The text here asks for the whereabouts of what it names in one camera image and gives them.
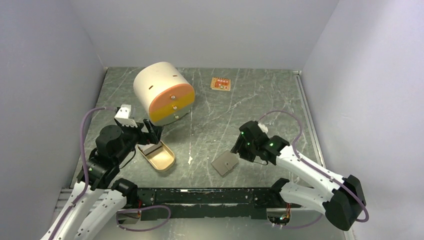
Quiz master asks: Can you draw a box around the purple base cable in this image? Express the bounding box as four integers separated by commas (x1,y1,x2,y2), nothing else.
115,205,172,233
269,211,324,230

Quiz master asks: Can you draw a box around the gold oval tray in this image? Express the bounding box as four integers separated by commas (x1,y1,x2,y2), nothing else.
136,140,176,172

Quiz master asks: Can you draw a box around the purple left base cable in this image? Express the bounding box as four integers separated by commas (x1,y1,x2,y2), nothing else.
115,205,172,233

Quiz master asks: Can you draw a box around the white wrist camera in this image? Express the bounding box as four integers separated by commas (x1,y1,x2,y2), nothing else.
258,122,269,134
114,104,138,128

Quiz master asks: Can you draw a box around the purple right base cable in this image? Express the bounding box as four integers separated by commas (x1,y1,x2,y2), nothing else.
269,211,324,230

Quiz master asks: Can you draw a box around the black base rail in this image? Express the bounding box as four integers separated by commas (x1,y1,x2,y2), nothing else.
137,187,288,221

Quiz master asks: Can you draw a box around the cream cylindrical drawer box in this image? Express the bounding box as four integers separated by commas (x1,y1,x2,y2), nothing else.
133,61,195,126

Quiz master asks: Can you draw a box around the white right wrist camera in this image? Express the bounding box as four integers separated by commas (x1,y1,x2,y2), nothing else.
258,122,269,134

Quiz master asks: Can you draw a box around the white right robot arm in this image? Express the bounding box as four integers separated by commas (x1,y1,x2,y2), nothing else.
231,120,366,231

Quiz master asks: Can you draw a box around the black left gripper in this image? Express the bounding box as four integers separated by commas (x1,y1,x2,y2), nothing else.
114,117,163,163

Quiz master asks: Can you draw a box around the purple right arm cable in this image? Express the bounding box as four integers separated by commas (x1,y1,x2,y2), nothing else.
258,110,370,223

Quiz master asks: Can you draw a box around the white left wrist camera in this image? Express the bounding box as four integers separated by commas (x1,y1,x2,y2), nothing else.
114,104,138,128

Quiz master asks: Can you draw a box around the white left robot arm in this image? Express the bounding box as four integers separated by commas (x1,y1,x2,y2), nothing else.
42,119,164,240

